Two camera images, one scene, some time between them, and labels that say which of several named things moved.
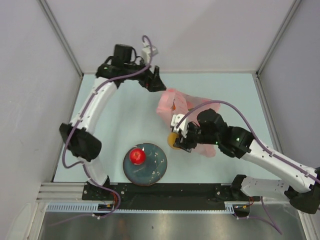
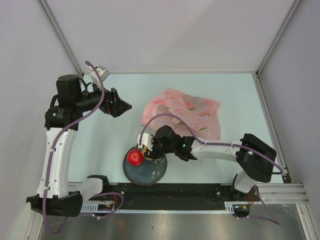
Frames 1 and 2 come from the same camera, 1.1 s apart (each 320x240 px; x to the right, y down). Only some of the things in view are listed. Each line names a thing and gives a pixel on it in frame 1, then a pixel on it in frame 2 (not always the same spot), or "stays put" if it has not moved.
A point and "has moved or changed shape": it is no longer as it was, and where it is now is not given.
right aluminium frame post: [293, 7] stays put
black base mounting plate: [196, 197] stays put
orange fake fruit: [171, 138] has moved or changed shape
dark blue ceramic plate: [151, 171] stays put
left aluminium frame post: [46, 7] stays put
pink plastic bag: [171, 102] has moved or changed shape
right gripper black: [184, 143] -> [155, 154]
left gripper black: [151, 81] -> [117, 106]
